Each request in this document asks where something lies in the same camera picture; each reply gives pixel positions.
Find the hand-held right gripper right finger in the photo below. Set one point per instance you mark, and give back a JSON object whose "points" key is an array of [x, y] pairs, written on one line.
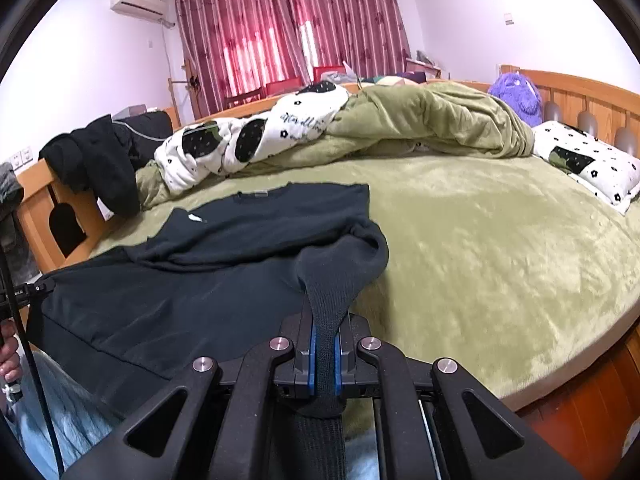
{"points": [[336, 360]]}

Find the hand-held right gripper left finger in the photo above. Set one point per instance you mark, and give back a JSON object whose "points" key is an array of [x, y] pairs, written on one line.
{"points": [[312, 360]]}

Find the dark navy sweatshirt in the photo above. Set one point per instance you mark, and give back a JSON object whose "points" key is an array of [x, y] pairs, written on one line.
{"points": [[200, 265]]}

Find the black clothes pile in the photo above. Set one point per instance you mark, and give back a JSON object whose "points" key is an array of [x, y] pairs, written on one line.
{"points": [[100, 165]]}

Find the person's left hand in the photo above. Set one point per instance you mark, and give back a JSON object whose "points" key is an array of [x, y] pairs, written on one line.
{"points": [[9, 355]]}

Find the grey cloth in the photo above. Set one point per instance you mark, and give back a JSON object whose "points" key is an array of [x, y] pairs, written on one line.
{"points": [[9, 190]]}

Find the person's blue jeans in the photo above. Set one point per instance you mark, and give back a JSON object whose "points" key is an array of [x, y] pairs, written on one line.
{"points": [[70, 410]]}

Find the black bag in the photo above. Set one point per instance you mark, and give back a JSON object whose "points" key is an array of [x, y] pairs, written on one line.
{"points": [[147, 125]]}

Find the white floral quilt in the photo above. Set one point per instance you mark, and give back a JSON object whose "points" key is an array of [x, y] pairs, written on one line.
{"points": [[280, 125]]}

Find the green fleece quilt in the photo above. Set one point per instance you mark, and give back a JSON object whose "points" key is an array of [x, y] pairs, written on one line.
{"points": [[440, 120]]}

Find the wooden coat rack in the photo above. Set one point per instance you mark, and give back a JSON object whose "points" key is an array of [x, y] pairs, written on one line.
{"points": [[192, 82]]}

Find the wooden chair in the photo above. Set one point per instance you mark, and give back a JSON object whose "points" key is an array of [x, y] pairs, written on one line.
{"points": [[245, 97]]}

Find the red chair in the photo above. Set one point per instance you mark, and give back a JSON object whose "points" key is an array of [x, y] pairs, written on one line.
{"points": [[282, 87], [330, 71]]}

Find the clear plastic bag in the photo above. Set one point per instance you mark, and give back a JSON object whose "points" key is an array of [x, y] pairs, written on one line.
{"points": [[340, 77]]}

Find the colourful patterned cushion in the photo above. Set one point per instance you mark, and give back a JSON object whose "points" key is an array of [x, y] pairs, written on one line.
{"points": [[395, 79]]}

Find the cardboard box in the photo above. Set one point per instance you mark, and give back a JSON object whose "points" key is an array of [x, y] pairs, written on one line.
{"points": [[422, 62]]}

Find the white air conditioner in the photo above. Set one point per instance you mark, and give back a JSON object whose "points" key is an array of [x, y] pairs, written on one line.
{"points": [[139, 2]]}

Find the purple plush toy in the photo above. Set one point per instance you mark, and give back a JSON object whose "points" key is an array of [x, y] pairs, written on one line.
{"points": [[517, 97]]}

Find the white floral pillow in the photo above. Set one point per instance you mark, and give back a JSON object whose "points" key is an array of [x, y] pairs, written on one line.
{"points": [[595, 165]]}

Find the red patterned curtain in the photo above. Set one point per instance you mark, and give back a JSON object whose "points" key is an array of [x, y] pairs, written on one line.
{"points": [[290, 25]]}

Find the wooden bed with green sheet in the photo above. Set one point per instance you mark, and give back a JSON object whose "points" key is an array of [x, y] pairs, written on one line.
{"points": [[600, 105]]}

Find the double wall socket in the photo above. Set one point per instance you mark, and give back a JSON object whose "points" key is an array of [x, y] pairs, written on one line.
{"points": [[21, 156]]}

